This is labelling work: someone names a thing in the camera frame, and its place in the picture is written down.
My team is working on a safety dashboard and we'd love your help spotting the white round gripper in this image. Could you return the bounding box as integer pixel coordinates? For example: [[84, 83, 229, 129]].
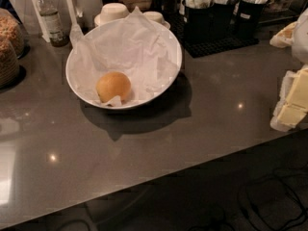
[[269, 9, 308, 132]]

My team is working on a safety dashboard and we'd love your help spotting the orange fruit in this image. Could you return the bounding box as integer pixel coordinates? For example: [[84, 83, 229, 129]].
[[95, 71, 131, 103]]

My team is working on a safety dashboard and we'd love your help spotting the white bowl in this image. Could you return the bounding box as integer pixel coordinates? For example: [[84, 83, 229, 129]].
[[64, 17, 183, 111]]

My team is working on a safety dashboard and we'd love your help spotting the black labelled container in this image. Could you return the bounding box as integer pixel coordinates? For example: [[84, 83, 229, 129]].
[[235, 0, 268, 39]]

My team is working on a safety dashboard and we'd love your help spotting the black container with packets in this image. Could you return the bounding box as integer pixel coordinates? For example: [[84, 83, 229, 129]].
[[211, 0, 238, 39]]

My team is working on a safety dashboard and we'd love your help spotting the black rubber mat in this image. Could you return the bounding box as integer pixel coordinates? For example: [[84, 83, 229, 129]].
[[167, 13, 259, 58]]

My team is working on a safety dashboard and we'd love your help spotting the black container with napkins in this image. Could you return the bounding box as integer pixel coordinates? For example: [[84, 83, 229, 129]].
[[184, 0, 213, 43]]

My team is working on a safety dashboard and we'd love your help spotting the white crumpled paper liner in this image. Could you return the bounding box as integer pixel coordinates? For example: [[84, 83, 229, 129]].
[[67, 6, 180, 108]]

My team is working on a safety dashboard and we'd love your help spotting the white acrylic sign holder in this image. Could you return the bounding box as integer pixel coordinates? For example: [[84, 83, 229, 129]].
[[33, 0, 102, 41]]

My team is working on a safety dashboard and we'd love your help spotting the glass bottle black cap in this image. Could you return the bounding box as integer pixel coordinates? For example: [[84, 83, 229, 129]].
[[37, 0, 69, 47]]

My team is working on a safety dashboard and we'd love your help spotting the lower cereal jar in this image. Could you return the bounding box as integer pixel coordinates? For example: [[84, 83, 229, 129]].
[[0, 37, 19, 88]]

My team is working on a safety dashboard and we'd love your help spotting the cereal jar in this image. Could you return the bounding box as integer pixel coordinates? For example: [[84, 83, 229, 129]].
[[0, 37, 19, 88], [0, 9, 25, 57]]

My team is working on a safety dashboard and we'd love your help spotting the upper cereal jar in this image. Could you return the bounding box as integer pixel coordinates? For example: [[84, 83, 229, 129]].
[[0, 9, 25, 57]]

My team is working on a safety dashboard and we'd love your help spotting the black floor cable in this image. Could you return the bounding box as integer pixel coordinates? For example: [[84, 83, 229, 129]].
[[187, 166, 308, 231]]

